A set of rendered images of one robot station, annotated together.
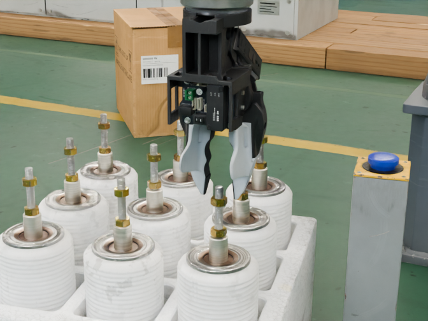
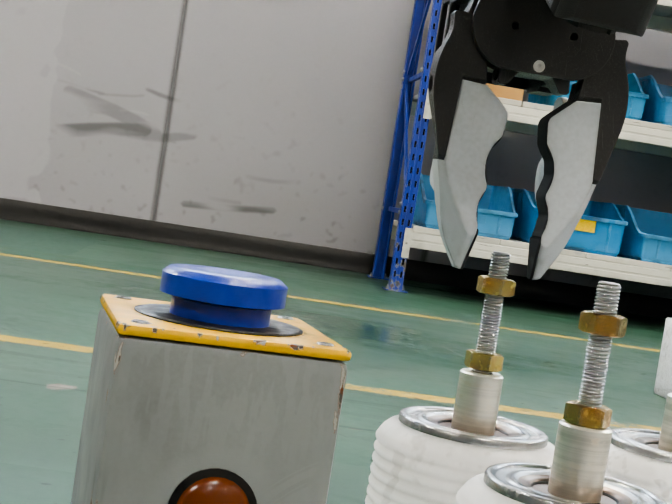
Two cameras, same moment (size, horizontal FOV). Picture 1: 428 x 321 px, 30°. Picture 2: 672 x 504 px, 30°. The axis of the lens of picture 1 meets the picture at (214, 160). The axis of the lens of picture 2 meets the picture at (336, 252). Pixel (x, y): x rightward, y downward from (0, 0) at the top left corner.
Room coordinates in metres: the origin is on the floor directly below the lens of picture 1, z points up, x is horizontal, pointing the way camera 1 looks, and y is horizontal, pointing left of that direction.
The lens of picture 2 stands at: (1.34, -0.39, 0.36)
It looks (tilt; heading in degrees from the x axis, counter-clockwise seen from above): 3 degrees down; 150
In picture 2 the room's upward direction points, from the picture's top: 9 degrees clockwise
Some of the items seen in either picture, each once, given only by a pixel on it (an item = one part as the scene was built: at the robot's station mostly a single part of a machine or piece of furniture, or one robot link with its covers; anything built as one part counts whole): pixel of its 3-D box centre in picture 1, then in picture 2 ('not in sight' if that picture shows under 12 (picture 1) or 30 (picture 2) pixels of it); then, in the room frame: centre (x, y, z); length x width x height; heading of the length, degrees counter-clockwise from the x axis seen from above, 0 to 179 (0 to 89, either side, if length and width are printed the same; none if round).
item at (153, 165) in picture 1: (154, 171); not in sight; (0.98, 0.08, 0.31); 0.01 x 0.01 x 0.08
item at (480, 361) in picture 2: (218, 230); (483, 360); (0.84, -0.01, 0.29); 0.02 x 0.02 x 0.01; 71
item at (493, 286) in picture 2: (218, 200); (496, 286); (0.84, -0.01, 0.32); 0.02 x 0.02 x 0.01; 71
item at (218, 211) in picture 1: (218, 217); (489, 326); (0.84, -0.01, 0.30); 0.01 x 0.01 x 0.08
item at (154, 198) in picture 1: (154, 200); not in sight; (0.98, 0.08, 0.26); 0.02 x 0.02 x 0.03
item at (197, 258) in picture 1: (218, 258); (472, 429); (0.84, -0.01, 0.25); 0.08 x 0.08 x 0.01
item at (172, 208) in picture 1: (155, 209); not in sight; (0.98, 0.08, 0.25); 0.08 x 0.08 x 0.01
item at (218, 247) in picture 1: (218, 248); (476, 404); (0.84, -0.01, 0.26); 0.02 x 0.02 x 0.03
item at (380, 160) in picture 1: (383, 163); (221, 303); (0.98, -0.22, 0.32); 0.04 x 0.04 x 0.02
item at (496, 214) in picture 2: not in sight; (460, 205); (-2.84, 2.54, 0.36); 0.50 x 0.38 x 0.21; 156
